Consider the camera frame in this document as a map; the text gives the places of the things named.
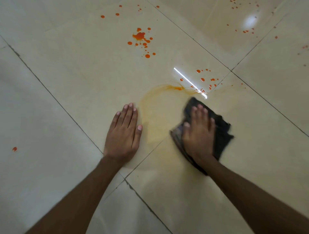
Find person's left hand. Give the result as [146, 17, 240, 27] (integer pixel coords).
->
[103, 103, 143, 165]

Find person's right hand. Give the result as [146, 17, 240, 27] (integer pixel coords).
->
[181, 104, 216, 162]

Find dark plaid cleaning cloth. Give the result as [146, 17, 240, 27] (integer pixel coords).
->
[169, 97, 235, 176]

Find orange liquid spill drops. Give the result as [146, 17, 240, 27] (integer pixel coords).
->
[12, 0, 309, 153]

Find person's left forearm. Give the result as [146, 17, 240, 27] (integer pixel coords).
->
[25, 155, 124, 234]

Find person's right forearm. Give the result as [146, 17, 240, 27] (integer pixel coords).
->
[192, 154, 309, 234]

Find beige tiled floor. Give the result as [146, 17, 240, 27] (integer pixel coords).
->
[0, 0, 309, 234]

